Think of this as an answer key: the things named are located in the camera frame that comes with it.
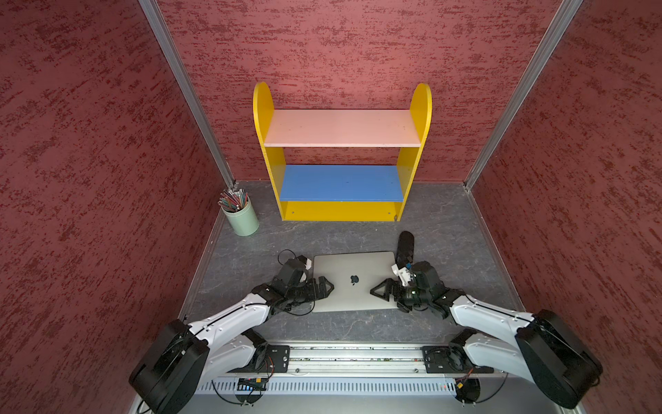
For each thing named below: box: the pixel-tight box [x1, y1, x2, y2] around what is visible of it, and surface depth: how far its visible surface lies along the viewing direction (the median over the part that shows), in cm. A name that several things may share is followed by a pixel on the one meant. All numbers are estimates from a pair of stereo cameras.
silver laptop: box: [311, 250, 399, 313], surface depth 92 cm
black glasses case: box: [395, 230, 415, 270], surface depth 99 cm
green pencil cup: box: [220, 197, 260, 238], surface depth 101 cm
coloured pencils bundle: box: [217, 188, 250, 213], surface depth 97 cm
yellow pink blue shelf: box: [252, 81, 433, 221], surface depth 87 cm
